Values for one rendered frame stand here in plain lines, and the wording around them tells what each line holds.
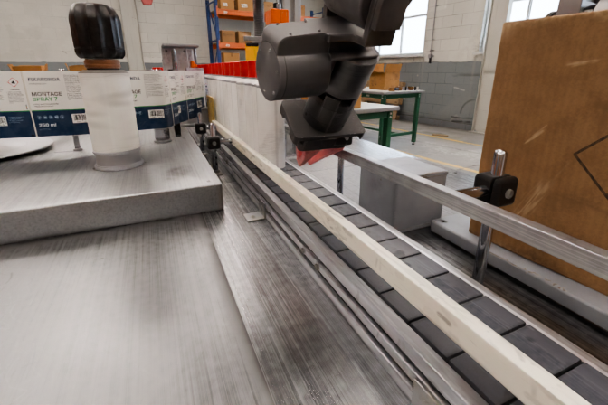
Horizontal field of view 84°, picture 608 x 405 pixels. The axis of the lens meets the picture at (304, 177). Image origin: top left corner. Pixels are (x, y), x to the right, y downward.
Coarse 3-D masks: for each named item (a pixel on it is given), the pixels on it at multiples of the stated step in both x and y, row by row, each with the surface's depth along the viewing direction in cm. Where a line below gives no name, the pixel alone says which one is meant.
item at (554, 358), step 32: (320, 192) 54; (320, 224) 43; (352, 256) 35; (416, 256) 35; (384, 288) 30; (448, 288) 30; (416, 320) 27; (480, 320) 26; (512, 320) 26; (448, 352) 23; (544, 352) 23; (480, 384) 21; (576, 384) 21
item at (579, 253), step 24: (384, 168) 38; (432, 192) 32; (456, 192) 30; (480, 216) 27; (504, 216) 25; (528, 240) 24; (552, 240) 22; (576, 240) 22; (576, 264) 21; (600, 264) 20
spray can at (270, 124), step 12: (264, 108) 61; (276, 108) 61; (264, 120) 61; (276, 120) 61; (264, 132) 62; (276, 132) 62; (264, 144) 63; (276, 144) 63; (264, 156) 63; (276, 156) 63
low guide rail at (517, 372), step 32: (224, 128) 90; (256, 160) 62; (288, 192) 48; (352, 224) 35; (384, 256) 29; (416, 288) 25; (448, 320) 22; (480, 352) 20; (512, 352) 19; (512, 384) 19; (544, 384) 17
